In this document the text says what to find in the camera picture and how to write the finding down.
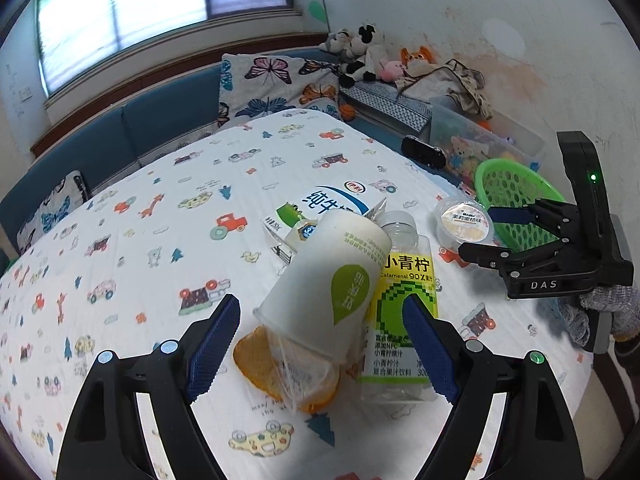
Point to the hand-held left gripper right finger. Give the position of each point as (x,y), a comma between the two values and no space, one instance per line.
(430,350)

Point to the beige crumpled cloth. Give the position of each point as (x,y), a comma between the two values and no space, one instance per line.
(450,85)

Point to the clear plastic storage box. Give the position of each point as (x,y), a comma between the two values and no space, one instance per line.
(500,130)

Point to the grey dog plush toy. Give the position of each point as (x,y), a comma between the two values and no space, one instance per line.
(337,40)

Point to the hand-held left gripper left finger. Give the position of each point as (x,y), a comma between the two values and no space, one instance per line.
(212,350)

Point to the white milk carton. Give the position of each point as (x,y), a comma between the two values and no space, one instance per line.
(325,200)

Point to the teddy bear toy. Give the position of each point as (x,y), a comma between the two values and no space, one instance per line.
(467,152)

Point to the green leaf wall sticker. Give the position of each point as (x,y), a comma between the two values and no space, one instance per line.
(315,10)

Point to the blue sofa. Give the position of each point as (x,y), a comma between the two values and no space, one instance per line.
(165,120)

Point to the wooden window ledge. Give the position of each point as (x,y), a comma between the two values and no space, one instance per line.
(150,85)

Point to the white wall switch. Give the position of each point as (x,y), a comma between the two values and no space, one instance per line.
(24,92)

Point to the orange fox plush toy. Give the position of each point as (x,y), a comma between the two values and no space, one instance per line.
(417,60)

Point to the striped cushion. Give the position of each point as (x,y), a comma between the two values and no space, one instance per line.
(390,105)

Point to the green plastic basket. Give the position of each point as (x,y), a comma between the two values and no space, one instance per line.
(510,180)

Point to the black and white cow plush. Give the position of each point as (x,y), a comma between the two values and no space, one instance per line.
(367,50)

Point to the bread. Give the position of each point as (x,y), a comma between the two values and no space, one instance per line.
(255,360)

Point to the pink plush toy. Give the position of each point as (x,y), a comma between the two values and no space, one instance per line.
(392,70)

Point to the white paper cup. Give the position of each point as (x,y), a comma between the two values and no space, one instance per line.
(320,280)

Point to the small butterfly print pillow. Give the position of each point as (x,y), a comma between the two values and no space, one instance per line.
(50,215)

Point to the small orange ball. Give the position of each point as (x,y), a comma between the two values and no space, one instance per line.
(347,112)

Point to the clear jelly cup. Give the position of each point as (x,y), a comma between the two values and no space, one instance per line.
(462,220)

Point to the large window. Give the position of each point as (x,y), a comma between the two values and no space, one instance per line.
(150,10)

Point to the large butterfly print pillow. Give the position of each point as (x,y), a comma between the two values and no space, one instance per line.
(270,85)

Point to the clear bottle yellow-green label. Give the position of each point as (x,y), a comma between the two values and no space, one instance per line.
(400,270)

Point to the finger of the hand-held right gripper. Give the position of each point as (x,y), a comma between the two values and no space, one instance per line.
(480,252)
(507,215)

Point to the person's right hand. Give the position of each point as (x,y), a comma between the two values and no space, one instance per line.
(625,310)

